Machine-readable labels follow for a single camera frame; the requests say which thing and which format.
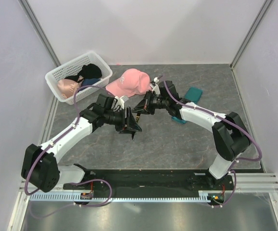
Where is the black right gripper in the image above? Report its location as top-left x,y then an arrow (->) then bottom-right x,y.
132,90 -> 169,115

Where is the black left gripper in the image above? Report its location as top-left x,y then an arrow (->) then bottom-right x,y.
104,107 -> 141,135

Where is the teal satin napkin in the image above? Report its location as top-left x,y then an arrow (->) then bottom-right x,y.
171,87 -> 203,124

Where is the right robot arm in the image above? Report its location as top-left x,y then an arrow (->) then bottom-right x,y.
133,80 -> 251,190

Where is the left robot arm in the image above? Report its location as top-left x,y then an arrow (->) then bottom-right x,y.
21,94 -> 142,195

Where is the pink baseball cap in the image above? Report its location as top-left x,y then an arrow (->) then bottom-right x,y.
105,68 -> 152,98

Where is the navy cloth in basket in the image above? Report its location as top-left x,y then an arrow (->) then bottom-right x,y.
76,78 -> 101,91

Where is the black cloth in basket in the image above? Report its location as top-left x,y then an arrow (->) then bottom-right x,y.
77,64 -> 102,79

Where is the pink cloth in basket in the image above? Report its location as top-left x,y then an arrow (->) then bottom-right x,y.
57,79 -> 81,99

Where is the white plastic basket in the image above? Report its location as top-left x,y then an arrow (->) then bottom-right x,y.
45,51 -> 113,106

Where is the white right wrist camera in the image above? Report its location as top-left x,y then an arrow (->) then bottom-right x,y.
150,77 -> 161,95

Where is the black mounting base plate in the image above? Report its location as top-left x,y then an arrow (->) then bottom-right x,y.
63,169 -> 234,192

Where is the light blue cable duct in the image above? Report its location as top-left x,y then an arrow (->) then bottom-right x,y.
30,192 -> 211,203

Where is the aluminium frame rail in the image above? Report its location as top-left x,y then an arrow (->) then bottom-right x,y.
232,172 -> 278,193

